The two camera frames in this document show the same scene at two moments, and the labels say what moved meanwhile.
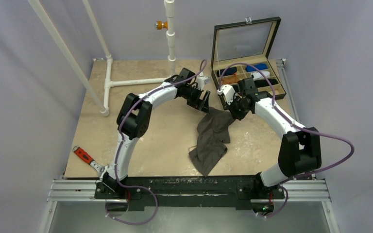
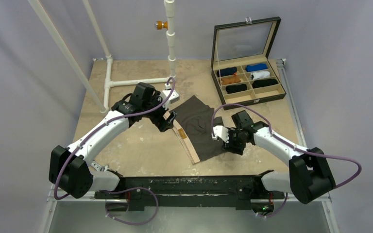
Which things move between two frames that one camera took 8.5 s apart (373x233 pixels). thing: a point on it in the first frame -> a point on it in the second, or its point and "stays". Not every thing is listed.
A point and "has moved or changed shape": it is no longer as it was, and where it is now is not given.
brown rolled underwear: x=230 y=79 stays
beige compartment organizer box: x=241 y=49 stays
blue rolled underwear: x=260 y=66 stays
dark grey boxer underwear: x=213 y=133 has moved or changed shape
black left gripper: x=197 y=103 -> x=161 y=124
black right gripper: x=235 y=111 -> x=230 y=145
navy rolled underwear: x=230 y=71 stays
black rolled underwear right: x=263 y=83 stays
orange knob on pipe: x=160 y=25 stays
